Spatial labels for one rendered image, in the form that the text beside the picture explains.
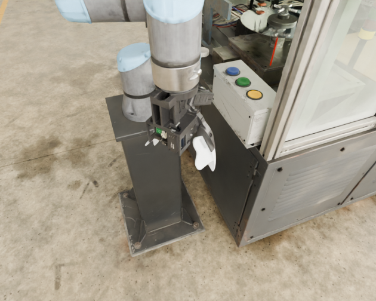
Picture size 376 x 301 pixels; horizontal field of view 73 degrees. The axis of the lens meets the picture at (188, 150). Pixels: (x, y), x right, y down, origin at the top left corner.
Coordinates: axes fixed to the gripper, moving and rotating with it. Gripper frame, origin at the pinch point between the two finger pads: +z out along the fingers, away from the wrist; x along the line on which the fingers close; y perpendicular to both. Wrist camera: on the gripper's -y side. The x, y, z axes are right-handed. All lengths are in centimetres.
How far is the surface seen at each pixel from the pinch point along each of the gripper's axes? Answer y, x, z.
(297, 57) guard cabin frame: -24.1, 14.1, -16.5
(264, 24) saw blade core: -72, -7, -4
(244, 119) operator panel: -27.7, 4.6, 7.3
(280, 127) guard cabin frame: -23.7, 15.6, 2.7
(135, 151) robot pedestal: -12.8, -29.0, 26.4
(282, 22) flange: -74, 0, -5
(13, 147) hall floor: -14, -155, 91
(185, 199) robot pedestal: -39, -24, 90
